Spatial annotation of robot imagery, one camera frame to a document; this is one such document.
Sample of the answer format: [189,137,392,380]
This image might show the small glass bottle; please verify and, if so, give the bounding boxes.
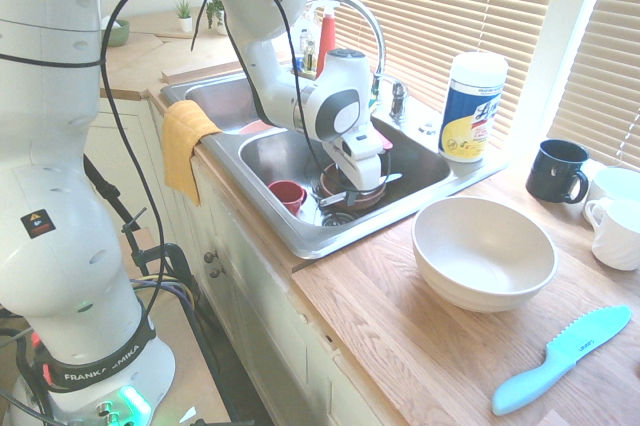
[298,27,320,73]

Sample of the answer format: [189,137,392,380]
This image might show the red spray bottle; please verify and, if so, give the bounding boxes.
[318,2,342,66]

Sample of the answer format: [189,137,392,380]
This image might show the white handled serrated knife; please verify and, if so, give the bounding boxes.
[318,172,404,208]

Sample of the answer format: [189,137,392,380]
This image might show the red cup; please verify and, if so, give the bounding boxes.
[267,179,308,218]

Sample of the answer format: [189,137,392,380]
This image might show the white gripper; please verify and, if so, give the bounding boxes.
[323,142,385,209]

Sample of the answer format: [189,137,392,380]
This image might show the white smooth mug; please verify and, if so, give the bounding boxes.
[585,166,640,207]

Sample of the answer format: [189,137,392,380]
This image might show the coloured wire bundle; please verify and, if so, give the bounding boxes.
[130,272,197,320]

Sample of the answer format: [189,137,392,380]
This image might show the brown bowl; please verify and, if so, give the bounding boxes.
[317,164,389,212]

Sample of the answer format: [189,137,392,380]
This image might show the teal plastic knife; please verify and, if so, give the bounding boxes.
[491,304,633,417]

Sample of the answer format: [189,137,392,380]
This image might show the narrow wooden window blind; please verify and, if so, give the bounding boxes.
[546,0,640,173]

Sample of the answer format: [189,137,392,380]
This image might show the white ribbed mug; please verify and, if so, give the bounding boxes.
[582,198,640,273]

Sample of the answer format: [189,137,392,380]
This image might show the small plant white pot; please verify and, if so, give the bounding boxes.
[173,0,195,34]

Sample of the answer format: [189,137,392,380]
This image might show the trailing plant white pot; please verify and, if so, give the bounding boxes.
[205,0,229,37]

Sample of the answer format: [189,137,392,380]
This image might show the pink bowl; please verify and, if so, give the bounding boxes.
[237,119,275,137]

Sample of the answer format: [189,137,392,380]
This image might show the chrome arched faucet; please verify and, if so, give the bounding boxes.
[304,0,401,97]

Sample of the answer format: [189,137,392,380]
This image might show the chrome faucet handle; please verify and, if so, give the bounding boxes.
[388,77,412,123]

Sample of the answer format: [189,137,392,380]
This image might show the black mug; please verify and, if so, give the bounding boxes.
[525,138,592,205]

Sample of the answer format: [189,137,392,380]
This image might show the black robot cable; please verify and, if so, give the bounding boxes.
[0,0,390,317]

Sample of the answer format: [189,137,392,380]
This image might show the yellow cloth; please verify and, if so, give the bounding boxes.
[161,99,224,208]

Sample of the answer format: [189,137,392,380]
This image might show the wide wooden window blind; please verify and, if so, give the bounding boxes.
[297,0,569,150]

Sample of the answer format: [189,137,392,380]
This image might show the green bowl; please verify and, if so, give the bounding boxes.
[101,19,131,48]

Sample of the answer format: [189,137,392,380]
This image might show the metal sink drain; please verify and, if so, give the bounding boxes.
[321,210,359,228]

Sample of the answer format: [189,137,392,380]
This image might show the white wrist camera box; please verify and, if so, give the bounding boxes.
[339,131,384,160]

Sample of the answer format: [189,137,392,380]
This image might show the black stand pole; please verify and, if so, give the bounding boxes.
[82,154,149,247]

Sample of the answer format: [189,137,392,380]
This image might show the Lysol wipes canister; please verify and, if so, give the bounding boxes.
[438,51,510,165]

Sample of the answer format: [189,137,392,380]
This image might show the cream kitchen cabinet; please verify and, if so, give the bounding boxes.
[82,91,401,426]

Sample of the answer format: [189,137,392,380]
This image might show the black clamp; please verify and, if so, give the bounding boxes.
[121,206,194,300]

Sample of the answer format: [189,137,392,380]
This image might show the large cream bowl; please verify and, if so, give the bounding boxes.
[411,196,559,313]

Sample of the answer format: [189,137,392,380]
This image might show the stainless steel double sink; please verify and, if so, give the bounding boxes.
[159,63,507,261]

